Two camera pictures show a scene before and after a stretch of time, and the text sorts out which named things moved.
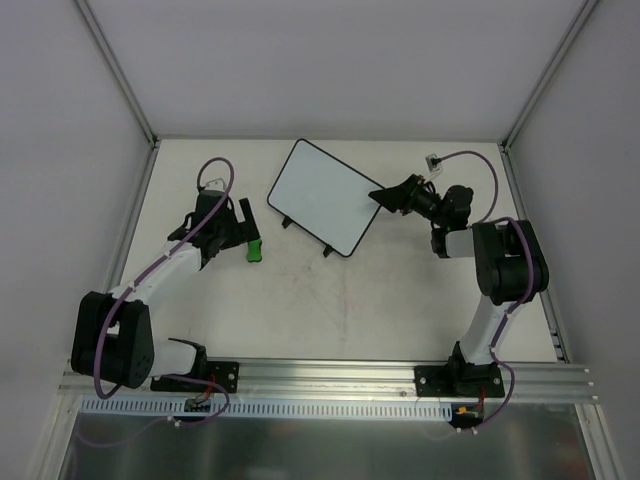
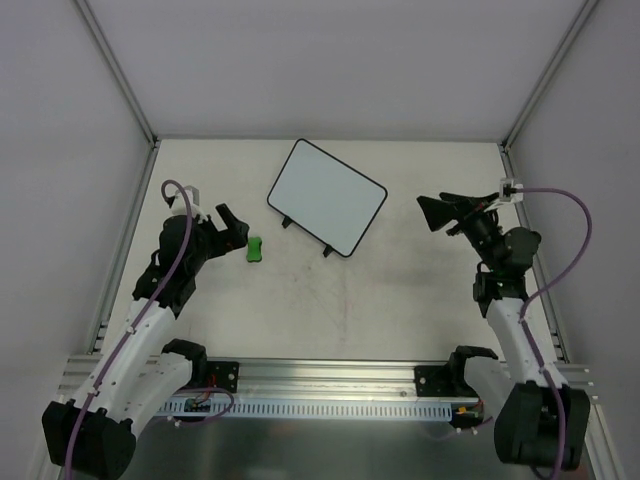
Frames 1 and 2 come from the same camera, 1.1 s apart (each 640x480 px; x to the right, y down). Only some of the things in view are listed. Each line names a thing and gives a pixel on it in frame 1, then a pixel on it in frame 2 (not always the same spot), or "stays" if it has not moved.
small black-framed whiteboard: [325, 196] stays
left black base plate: [224, 373] stays
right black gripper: [408, 194] to [465, 215]
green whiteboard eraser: [254, 250] stays
